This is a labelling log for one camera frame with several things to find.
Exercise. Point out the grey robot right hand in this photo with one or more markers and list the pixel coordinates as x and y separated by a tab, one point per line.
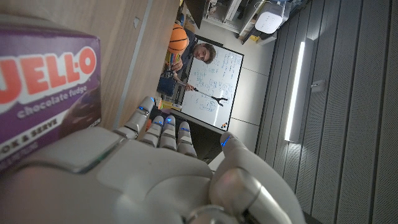
130	183

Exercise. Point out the purple Jell-O pudding box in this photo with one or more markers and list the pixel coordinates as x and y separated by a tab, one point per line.
46	87

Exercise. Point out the small grey ceiling sensor box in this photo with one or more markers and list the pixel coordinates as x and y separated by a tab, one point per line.
318	86

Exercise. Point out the dark blue bag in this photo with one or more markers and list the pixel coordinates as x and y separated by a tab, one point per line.
166	85

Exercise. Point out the black reacher grabber tool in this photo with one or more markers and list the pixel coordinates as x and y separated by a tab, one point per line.
211	96

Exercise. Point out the dark-haired man in navy shirt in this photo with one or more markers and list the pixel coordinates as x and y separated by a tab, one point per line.
203	53

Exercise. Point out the orange basketball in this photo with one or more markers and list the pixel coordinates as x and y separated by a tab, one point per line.
178	39

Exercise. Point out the long ceiling light strip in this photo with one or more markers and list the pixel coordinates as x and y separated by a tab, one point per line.
294	90

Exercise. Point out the white air purifier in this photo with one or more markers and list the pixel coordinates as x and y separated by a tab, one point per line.
270	17

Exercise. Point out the large wall whiteboard with writing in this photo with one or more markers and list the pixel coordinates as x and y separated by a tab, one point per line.
217	77

